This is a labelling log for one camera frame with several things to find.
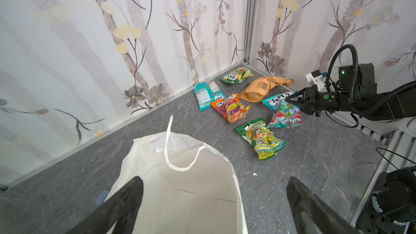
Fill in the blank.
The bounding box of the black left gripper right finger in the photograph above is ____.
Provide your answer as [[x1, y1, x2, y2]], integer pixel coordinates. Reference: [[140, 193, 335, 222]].
[[286, 177, 358, 234]]

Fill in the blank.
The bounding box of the teal pink Fox's candy bag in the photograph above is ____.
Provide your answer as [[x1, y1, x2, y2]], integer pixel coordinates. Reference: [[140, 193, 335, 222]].
[[262, 91, 302, 128]]

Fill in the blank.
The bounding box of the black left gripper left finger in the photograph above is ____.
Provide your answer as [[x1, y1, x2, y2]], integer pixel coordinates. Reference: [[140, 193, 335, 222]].
[[69, 176, 144, 234]]

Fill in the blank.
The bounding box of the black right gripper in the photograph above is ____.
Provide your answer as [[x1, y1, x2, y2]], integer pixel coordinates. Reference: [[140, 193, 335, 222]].
[[284, 85, 320, 117]]

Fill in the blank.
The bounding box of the green Fox's candy bag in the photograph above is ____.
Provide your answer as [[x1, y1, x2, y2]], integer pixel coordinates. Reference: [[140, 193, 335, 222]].
[[219, 67, 255, 85]]

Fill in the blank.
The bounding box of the orange Fox's fruits candy bag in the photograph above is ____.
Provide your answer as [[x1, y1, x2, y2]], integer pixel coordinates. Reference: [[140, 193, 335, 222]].
[[211, 94, 251, 124]]

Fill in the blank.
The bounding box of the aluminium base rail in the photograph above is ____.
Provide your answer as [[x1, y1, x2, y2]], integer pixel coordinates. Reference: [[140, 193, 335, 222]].
[[349, 130, 416, 228]]

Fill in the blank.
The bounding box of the white patterned paper bag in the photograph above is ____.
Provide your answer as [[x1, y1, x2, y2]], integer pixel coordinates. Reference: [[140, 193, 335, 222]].
[[109, 128, 248, 234]]

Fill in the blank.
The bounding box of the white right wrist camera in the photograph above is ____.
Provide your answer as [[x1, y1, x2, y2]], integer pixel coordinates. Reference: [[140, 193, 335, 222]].
[[305, 70, 327, 92]]

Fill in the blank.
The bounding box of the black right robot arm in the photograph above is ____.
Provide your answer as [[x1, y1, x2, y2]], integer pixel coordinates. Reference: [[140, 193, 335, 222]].
[[286, 44, 416, 234]]

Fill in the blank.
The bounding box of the orange snack bag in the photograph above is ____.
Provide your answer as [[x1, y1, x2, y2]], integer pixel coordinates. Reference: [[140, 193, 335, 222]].
[[239, 76, 295, 103]]

